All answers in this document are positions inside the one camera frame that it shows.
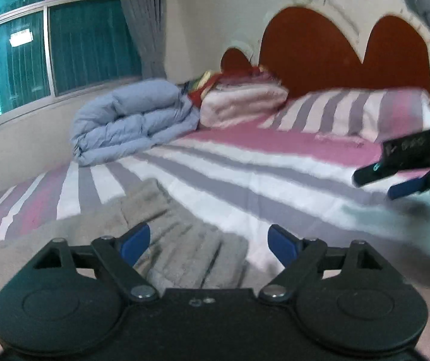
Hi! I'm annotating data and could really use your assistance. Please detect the window with teal blinds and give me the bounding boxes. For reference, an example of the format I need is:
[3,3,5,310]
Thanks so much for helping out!
[0,0,142,115]

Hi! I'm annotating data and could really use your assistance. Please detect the grey curtain right side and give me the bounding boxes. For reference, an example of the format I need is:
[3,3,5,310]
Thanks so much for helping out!
[120,0,167,79]

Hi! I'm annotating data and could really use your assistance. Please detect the folded pink blanket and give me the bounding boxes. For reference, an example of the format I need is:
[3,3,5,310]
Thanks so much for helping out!
[199,83,289,128]

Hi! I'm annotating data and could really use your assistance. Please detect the red patterned folded blanket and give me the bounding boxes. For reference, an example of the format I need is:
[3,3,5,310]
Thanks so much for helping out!
[183,67,280,108]

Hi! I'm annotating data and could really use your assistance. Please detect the striped pink grey bed sheet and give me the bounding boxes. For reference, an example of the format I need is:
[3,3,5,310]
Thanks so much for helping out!
[0,125,430,359]

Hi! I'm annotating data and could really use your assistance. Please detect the red white bed headboard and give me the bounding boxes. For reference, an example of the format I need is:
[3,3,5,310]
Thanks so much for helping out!
[220,5,430,100]

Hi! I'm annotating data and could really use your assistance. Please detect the grey knit pants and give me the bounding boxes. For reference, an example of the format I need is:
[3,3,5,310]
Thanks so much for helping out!
[0,178,248,350]

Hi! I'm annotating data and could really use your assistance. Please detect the folded light blue duvet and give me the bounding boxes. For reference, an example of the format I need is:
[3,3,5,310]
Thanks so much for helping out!
[70,78,199,166]

